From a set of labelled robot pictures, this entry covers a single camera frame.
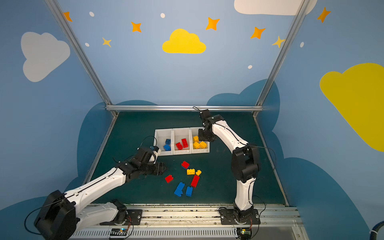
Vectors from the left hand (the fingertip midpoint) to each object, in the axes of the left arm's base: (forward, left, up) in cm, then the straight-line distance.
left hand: (164, 166), depth 84 cm
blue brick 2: (-12, -15, -5) cm, 20 cm away
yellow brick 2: (+18, -23, -5) cm, 30 cm away
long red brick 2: (-6, -18, -7) cm, 20 cm away
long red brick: (+20, -11, -6) cm, 24 cm away
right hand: (+17, -24, +4) cm, 29 cm away
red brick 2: (-4, -2, -8) cm, 9 cm away
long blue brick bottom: (-11, -9, -7) cm, 16 cm away
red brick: (+4, -12, -6) cm, 14 cm away
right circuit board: (-30, -43, -11) cm, 53 cm away
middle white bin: (+22, -8, -6) cm, 24 cm away
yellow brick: (+22, -18, -4) cm, 29 cm away
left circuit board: (-30, +20, -11) cm, 37 cm away
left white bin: (+24, +6, -3) cm, 25 cm away
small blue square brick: (+21, +1, -6) cm, 22 cm away
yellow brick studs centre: (0, -15, -6) cm, 17 cm away
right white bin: (+28, -17, -3) cm, 33 cm away
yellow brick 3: (+18, -19, -5) cm, 26 cm away
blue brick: (+16, +1, -7) cm, 18 cm away
